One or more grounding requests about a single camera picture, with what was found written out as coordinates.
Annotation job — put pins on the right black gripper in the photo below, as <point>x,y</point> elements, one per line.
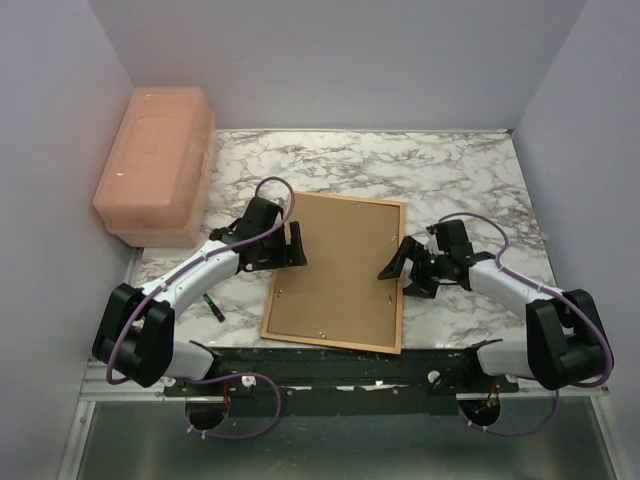
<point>414,251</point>

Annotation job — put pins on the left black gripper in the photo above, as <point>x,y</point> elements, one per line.
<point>290,255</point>

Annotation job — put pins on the orange wooden picture frame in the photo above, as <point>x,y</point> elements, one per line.
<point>280,340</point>

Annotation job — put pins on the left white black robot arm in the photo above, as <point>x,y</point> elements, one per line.
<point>135,339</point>

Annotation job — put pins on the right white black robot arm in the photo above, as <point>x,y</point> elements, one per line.
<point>564,344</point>

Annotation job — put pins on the small black green connector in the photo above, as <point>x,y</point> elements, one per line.
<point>218,314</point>

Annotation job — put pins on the pink translucent plastic box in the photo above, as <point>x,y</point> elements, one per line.
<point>154,187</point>

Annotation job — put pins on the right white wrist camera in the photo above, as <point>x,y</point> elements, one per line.
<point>432,245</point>

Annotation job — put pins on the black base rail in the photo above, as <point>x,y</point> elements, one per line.
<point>338,382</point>

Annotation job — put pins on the aluminium extrusion rail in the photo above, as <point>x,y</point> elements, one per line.
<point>131,432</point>

